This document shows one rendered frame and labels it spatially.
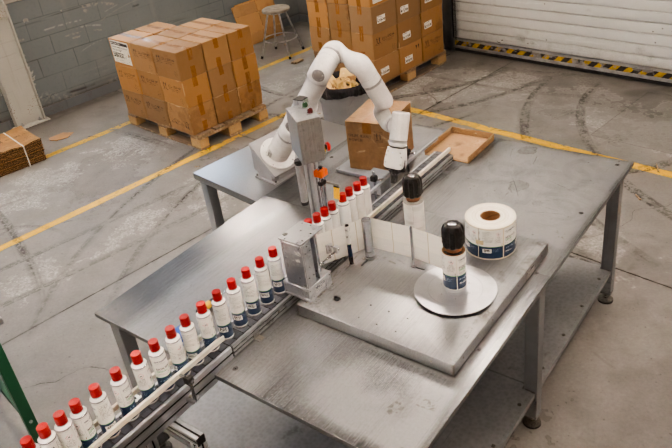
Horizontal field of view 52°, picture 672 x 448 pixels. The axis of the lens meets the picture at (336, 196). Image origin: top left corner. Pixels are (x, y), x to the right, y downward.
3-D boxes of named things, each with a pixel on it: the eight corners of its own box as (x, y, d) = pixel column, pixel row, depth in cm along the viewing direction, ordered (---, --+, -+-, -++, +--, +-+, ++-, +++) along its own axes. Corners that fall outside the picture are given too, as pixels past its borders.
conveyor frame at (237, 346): (234, 357, 249) (231, 347, 246) (212, 347, 255) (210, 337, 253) (453, 162, 358) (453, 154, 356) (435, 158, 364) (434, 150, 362)
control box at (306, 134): (303, 166, 274) (296, 122, 264) (292, 149, 288) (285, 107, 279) (327, 159, 276) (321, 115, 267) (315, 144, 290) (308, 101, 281)
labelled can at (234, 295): (241, 330, 253) (230, 285, 243) (231, 325, 256) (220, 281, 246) (251, 322, 257) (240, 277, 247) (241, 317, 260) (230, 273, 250)
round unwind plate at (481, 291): (473, 327, 240) (473, 325, 239) (398, 301, 257) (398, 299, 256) (511, 280, 260) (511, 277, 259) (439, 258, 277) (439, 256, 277)
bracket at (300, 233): (300, 247, 250) (300, 244, 250) (277, 239, 257) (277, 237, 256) (323, 228, 259) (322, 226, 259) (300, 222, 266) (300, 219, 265)
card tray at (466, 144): (468, 163, 355) (468, 156, 353) (424, 154, 370) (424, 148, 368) (494, 140, 375) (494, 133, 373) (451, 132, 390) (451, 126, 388)
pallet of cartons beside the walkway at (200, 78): (270, 117, 660) (254, 25, 617) (200, 151, 611) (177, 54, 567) (196, 96, 737) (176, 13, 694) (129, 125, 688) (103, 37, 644)
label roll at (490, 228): (502, 265, 269) (502, 234, 262) (456, 251, 280) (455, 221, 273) (524, 240, 282) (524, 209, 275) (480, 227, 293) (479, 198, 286)
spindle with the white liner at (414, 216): (419, 244, 288) (415, 182, 273) (401, 239, 293) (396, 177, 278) (430, 234, 294) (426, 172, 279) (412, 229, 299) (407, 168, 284)
